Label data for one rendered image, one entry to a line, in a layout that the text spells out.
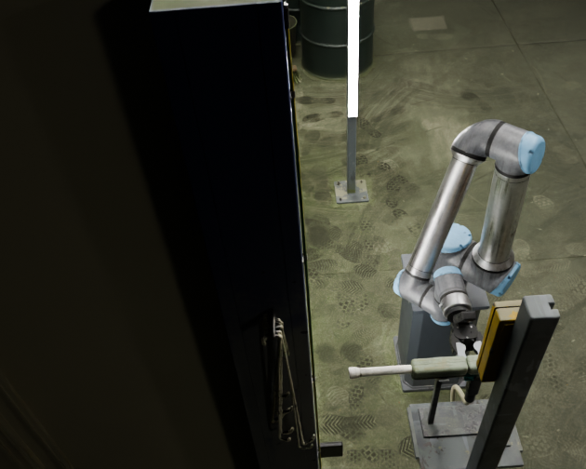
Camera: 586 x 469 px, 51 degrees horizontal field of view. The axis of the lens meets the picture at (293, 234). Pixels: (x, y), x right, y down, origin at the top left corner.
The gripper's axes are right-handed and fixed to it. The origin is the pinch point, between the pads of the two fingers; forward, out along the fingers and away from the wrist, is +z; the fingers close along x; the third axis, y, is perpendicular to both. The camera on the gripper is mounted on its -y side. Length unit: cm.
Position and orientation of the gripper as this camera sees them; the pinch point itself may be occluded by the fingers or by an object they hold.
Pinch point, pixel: (473, 365)
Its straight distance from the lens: 188.6
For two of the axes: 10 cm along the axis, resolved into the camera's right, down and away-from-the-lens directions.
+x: -10.0, 0.7, 0.2
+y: 0.6, 6.9, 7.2
